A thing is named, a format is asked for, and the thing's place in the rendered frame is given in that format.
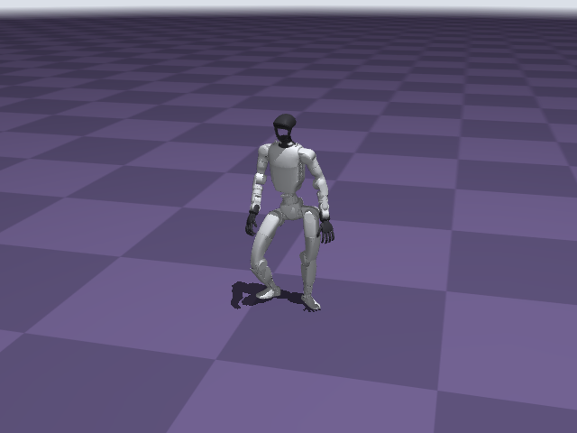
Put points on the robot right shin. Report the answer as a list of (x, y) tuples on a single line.
[(265, 277)]

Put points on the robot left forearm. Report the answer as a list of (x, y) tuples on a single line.
[(323, 199)]

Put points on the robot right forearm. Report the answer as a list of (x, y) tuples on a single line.
[(256, 193)]

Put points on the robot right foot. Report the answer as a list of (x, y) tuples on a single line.
[(268, 293)]

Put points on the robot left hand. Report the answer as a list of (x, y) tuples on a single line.
[(326, 227)]

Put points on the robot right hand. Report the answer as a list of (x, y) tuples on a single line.
[(251, 220)]

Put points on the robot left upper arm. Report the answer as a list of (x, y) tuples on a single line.
[(308, 157)]

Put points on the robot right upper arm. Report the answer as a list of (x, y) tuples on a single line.
[(262, 163)]

